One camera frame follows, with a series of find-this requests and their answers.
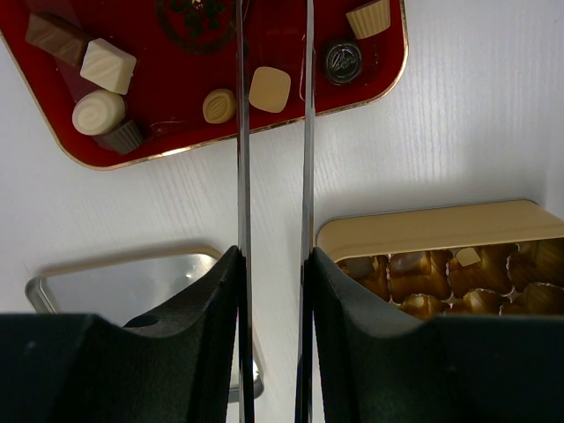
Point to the caramel cup chocolate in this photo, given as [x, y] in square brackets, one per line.
[369, 19]

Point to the caramel square chocolate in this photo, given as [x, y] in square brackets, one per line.
[269, 90]

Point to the gold chocolate box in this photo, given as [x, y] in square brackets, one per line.
[520, 244]

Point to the brown bar chocolate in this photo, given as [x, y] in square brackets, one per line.
[57, 37]

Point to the caramel oval chocolate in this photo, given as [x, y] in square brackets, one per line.
[219, 106]

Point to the left gripper tweezer right finger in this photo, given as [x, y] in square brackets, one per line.
[410, 412]

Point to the brown cup chocolate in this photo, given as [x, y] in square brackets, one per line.
[124, 139]

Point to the silver tin lid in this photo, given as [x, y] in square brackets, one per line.
[92, 331]

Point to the dark oval chocolate in box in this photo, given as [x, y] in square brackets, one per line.
[406, 262]

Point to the white square chocolate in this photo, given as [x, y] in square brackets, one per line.
[108, 66]

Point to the red chocolate tray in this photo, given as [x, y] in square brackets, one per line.
[182, 54]

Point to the white round chocolate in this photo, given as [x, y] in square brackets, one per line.
[98, 112]

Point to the caramel chocolate in box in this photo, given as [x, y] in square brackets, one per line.
[467, 257]

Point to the dark round chocolate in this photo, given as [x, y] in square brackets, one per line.
[342, 61]

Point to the dark square chocolate in box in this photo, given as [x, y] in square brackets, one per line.
[358, 267]

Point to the left gripper tweezer left finger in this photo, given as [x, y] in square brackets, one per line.
[244, 220]

